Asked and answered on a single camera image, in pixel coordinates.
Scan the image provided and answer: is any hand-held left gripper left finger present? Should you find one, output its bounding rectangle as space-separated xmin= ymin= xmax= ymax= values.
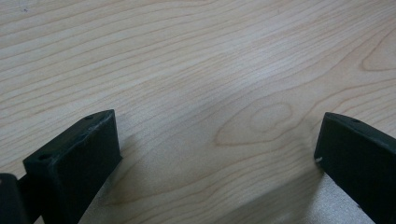
xmin=17 ymin=108 xmax=123 ymax=224

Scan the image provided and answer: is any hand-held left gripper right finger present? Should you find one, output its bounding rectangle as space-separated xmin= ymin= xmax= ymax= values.
xmin=313 ymin=111 xmax=396 ymax=224

